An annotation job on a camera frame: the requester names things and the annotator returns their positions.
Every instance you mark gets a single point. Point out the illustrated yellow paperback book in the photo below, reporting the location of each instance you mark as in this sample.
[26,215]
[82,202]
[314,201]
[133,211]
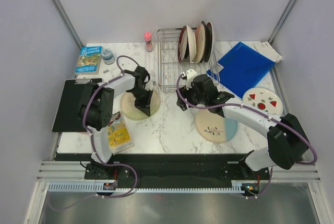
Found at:
[118,134]

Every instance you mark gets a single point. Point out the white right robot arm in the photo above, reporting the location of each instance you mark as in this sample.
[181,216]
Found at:
[286,139]

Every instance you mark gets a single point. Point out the cream and green branch plate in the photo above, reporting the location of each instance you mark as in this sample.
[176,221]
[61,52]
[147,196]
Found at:
[128,106]

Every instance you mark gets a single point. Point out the white marker pen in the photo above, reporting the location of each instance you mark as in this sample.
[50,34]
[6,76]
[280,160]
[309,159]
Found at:
[111,71]

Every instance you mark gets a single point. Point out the metal wire dish rack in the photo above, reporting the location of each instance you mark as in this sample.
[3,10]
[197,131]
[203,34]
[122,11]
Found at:
[170,68]

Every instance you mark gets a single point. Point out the pink squeeze bottle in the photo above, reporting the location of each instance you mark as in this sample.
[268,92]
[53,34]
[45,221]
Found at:
[148,41]

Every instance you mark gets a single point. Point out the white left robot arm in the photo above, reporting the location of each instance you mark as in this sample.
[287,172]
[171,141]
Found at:
[96,107]

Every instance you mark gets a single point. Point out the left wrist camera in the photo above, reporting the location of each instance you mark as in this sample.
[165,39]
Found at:
[150,85]

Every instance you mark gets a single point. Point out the cream plate in rack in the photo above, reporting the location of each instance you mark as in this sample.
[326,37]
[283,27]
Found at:
[191,45]

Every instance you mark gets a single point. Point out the pink speckled plate in rack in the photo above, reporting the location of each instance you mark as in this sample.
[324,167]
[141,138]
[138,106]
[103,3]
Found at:
[200,36]

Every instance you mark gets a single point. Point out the small blue lidded jar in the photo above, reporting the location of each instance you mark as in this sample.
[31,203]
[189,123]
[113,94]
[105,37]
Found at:
[107,56]

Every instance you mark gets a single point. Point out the blue treehouse book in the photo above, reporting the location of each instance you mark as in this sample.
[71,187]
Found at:
[89,60]

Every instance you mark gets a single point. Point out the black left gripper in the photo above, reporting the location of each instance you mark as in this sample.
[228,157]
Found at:
[145,106]

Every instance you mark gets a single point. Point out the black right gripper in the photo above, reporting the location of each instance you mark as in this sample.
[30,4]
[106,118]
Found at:
[185,93]

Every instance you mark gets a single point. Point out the watermelon pattern plate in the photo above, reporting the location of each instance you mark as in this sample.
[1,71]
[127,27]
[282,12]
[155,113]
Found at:
[264,100]

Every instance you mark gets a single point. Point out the cream and blue leaf plate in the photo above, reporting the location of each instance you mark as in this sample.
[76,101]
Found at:
[214,128]

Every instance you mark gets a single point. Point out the white slotted cable duct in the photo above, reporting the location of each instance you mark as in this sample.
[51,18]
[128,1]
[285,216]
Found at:
[101,187]

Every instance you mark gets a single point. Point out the white paper booklet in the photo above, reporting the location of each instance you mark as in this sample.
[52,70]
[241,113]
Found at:
[265,49]

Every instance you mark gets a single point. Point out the blue plastic folder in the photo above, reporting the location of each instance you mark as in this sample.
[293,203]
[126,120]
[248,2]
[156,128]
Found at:
[243,68]

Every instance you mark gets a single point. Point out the red rimmed beige plate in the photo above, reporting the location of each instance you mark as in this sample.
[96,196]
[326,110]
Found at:
[182,44]

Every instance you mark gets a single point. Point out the black clipboard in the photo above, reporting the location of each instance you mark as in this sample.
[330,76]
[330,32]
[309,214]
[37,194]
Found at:
[67,119]

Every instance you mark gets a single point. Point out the black plate in rack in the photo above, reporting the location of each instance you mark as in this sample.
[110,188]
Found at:
[207,44]

